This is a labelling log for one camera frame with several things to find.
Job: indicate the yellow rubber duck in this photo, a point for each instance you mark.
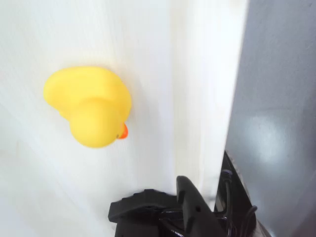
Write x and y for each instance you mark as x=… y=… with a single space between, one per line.
x=86 y=98

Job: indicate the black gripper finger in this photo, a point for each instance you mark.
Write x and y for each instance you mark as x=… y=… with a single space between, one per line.
x=195 y=212
x=138 y=205

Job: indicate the dark table edge strip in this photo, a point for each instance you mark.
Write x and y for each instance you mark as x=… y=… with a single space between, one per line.
x=237 y=195

